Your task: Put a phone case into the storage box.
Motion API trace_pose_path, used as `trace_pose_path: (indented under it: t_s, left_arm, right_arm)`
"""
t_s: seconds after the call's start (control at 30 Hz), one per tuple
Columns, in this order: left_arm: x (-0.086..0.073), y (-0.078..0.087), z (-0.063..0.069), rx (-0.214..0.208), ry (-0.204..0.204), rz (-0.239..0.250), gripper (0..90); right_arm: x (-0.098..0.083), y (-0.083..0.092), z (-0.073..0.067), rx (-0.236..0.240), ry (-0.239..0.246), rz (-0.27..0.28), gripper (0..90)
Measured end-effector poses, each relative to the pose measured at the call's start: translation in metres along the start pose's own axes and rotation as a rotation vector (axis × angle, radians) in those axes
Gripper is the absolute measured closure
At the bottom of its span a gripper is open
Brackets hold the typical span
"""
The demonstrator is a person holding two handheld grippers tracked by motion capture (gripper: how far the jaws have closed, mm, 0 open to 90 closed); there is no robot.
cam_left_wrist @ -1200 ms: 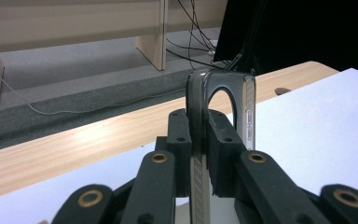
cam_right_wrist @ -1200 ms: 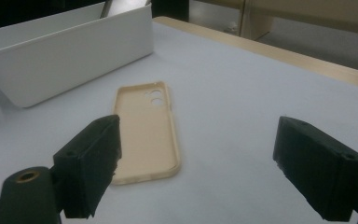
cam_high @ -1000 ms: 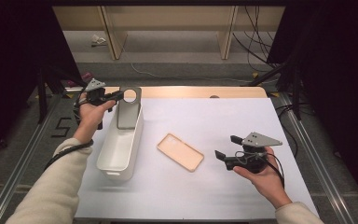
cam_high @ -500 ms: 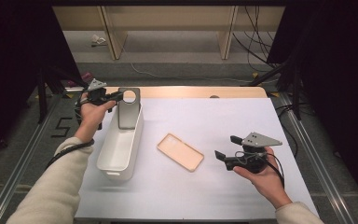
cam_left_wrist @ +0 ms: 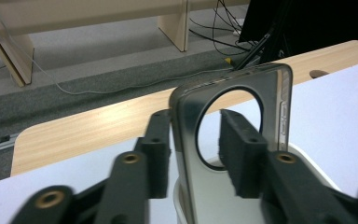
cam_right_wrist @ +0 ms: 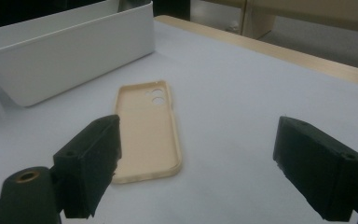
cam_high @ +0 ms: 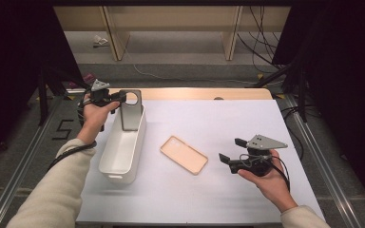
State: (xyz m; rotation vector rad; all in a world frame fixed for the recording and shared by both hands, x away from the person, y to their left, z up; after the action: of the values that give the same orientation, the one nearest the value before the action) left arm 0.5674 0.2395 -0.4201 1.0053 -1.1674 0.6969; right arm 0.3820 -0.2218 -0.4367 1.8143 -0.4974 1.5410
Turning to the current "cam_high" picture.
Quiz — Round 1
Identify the light wooden shelf unit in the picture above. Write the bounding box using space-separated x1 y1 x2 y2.
53 5 291 62

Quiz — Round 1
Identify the crumpled white paper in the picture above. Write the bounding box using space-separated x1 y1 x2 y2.
92 34 109 48

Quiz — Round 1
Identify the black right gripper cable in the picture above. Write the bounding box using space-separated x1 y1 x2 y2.
270 154 292 193

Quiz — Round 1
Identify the aluminium floor rail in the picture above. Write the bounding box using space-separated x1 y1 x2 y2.
284 94 363 228
0 94 62 228

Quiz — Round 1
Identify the person's right hand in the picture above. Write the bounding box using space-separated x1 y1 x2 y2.
237 149 299 214

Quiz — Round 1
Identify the purple packet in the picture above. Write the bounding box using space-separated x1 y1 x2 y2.
68 72 97 90

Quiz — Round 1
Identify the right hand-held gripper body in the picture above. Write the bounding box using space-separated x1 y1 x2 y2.
227 134 289 178

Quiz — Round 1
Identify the light wooden table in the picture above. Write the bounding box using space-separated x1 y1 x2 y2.
107 87 274 102

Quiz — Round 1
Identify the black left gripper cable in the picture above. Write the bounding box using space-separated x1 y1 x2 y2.
47 94 106 172

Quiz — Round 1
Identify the grey phone case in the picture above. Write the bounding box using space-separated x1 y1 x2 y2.
119 89 144 132

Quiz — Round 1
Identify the bundle of black cables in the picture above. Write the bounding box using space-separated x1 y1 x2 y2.
237 5 287 74

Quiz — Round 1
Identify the black metal stand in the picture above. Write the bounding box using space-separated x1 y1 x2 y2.
252 60 309 124
37 66 103 126

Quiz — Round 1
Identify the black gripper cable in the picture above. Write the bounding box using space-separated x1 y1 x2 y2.
270 154 292 193
47 94 106 172

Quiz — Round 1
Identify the person's left hand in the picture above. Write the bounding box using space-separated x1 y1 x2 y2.
76 92 122 146

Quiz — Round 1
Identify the white table mat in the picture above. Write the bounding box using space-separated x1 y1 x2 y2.
75 99 326 224

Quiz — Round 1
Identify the peach phone case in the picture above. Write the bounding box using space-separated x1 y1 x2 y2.
160 135 209 176

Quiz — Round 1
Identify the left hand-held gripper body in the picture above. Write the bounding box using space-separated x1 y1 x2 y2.
86 79 114 107

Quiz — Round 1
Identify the black curtain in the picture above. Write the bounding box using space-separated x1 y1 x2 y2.
0 0 84 167
271 0 365 208

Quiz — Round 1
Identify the white storage box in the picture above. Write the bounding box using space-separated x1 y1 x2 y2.
98 104 147 185

